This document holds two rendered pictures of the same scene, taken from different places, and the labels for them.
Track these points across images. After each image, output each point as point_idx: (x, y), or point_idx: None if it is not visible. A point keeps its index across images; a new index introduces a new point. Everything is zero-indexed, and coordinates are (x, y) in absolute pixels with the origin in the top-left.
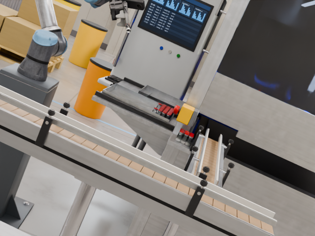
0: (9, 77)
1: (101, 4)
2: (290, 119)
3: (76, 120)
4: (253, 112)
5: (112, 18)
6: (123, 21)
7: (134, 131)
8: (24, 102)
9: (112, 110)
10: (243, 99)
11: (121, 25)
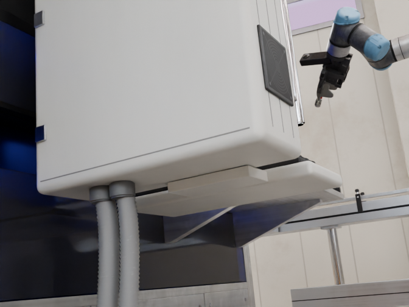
0: None
1: (364, 55)
2: None
3: (348, 197)
4: None
5: (341, 84)
6: (325, 89)
7: (279, 226)
8: (383, 195)
9: (312, 208)
10: None
11: (327, 97)
